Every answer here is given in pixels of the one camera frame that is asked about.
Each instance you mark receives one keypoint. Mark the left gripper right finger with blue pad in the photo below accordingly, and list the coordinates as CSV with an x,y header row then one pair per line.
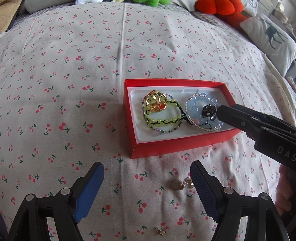
x,y
227,207

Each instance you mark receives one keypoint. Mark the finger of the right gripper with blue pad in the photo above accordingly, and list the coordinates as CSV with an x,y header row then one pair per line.
x,y
258,126

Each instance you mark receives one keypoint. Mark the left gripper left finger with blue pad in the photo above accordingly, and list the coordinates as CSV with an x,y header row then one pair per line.
x,y
67,208

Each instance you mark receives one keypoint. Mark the black hair claw clip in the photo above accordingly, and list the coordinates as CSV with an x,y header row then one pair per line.
x,y
209,111

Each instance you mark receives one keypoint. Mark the gold interlocked rings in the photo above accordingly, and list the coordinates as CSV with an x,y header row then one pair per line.
x,y
156,101

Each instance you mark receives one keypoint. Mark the person's right hand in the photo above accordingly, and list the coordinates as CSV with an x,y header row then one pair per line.
x,y
283,192

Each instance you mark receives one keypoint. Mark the deer print white pillow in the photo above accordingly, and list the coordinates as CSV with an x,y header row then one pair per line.
x,y
278,46

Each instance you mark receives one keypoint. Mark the small gold charm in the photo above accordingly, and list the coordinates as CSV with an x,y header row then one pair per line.
x,y
162,230

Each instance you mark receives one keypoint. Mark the pearl gold earring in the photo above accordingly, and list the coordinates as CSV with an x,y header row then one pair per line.
x,y
180,185

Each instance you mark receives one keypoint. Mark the red orange plush pumpkin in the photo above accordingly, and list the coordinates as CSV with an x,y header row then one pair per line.
x,y
230,11

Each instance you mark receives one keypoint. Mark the white patterned pillow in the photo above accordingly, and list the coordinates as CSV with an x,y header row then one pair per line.
x,y
250,7

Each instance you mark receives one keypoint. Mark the cherry print bed sheet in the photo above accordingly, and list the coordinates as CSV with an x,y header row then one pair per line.
x,y
62,85

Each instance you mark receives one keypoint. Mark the green plush toy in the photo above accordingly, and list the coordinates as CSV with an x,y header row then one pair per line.
x,y
153,3

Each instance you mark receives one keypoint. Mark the grey pillow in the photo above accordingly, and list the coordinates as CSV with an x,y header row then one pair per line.
x,y
32,6

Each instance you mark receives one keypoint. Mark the beige quilted blanket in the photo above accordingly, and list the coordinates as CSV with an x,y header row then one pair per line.
x,y
8,9

